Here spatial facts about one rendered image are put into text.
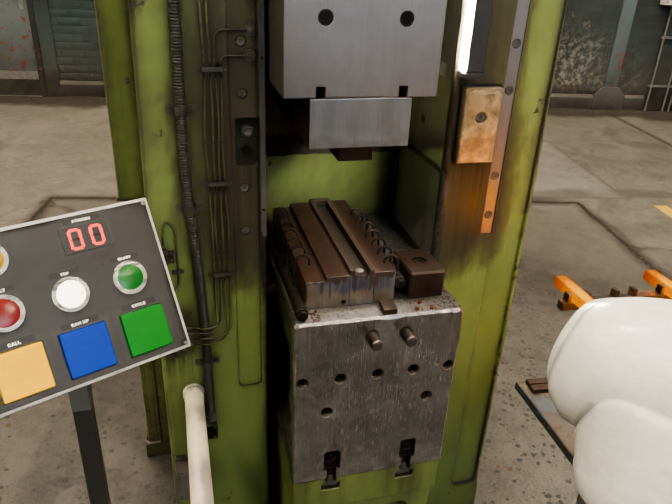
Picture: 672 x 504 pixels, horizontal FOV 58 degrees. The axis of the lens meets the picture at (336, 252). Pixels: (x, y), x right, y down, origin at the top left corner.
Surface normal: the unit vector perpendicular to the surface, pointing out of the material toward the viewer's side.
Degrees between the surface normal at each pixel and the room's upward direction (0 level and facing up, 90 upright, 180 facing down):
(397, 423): 90
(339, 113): 90
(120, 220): 60
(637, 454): 70
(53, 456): 0
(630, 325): 32
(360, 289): 90
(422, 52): 90
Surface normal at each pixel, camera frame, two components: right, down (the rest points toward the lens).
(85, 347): 0.57, -0.13
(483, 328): 0.25, 0.44
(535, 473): 0.04, -0.90
